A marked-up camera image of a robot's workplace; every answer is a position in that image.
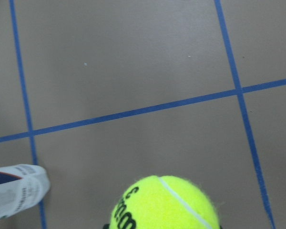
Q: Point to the yellow tennis ball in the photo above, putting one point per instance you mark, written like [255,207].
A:
[165,202]

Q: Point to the white blue tennis ball can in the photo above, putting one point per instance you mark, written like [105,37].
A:
[22,186]

